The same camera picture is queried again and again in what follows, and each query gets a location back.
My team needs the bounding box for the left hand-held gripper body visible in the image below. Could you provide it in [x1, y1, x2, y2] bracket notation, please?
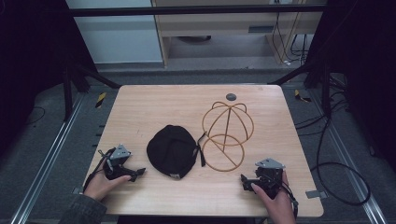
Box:
[102, 143, 138, 181]

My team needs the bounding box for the thin black floor cable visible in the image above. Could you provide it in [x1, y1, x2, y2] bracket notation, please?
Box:
[25, 105, 47, 126]

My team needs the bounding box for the bundle of hanging cables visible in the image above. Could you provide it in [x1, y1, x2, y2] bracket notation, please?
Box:
[272, 11, 310, 67]

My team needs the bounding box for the dark curtain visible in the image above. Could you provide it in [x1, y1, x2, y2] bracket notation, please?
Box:
[306, 0, 396, 174]
[0, 0, 98, 158]

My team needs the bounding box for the person's left hand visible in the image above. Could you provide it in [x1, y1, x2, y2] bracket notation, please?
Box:
[83, 169, 133, 203]

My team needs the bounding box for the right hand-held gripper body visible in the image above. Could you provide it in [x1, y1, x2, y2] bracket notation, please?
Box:
[251, 158, 286, 201]

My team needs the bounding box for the black metal stand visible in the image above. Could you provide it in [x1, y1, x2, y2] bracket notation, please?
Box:
[267, 59, 333, 119]
[61, 55, 121, 123]

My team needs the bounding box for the light wooden desk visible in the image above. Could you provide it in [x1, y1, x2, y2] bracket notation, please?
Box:
[150, 0, 328, 67]

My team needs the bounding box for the gold wire hat stand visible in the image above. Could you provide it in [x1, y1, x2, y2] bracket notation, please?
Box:
[201, 101, 255, 173]

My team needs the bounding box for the black horizontal bar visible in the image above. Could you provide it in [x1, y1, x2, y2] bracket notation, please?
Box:
[66, 4, 328, 18]

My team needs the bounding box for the black hat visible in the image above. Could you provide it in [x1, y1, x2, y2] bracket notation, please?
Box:
[146, 124, 207, 180]

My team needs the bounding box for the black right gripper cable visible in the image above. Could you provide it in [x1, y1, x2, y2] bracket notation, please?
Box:
[279, 181, 300, 218]

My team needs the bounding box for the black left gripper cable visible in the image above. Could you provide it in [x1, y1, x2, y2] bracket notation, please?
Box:
[82, 148, 117, 191]

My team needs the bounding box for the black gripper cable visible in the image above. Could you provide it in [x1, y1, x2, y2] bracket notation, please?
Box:
[82, 148, 117, 191]
[279, 181, 300, 218]

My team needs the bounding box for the yellow black striped tape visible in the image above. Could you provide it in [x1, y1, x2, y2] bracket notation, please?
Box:
[293, 89, 313, 104]
[94, 91, 107, 109]

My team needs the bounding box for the person's right hand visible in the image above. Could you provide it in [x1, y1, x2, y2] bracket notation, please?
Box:
[250, 171, 297, 224]

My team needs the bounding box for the white cabinet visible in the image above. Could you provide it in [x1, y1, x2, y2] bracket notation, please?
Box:
[64, 0, 164, 65]

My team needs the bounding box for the long black floor cable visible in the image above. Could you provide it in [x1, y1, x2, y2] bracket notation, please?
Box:
[293, 90, 372, 207]

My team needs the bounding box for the metal floor rail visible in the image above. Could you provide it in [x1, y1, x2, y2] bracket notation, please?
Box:
[8, 92, 87, 224]
[306, 90, 389, 224]

